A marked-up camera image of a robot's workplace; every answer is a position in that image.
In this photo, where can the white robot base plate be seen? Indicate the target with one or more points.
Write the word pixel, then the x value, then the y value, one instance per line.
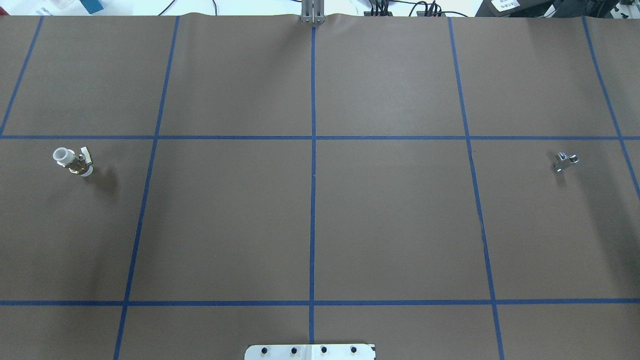
pixel 327 351

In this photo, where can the aluminium frame post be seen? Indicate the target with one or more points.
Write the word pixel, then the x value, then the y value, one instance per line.
pixel 313 11

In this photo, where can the chrome metal pipe fitting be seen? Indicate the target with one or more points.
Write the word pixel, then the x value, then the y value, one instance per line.
pixel 564 160

